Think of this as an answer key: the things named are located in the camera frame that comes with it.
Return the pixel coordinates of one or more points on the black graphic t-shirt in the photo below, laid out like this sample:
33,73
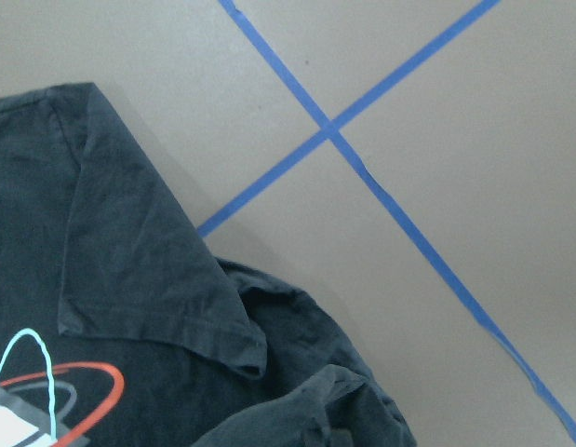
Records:
118,327

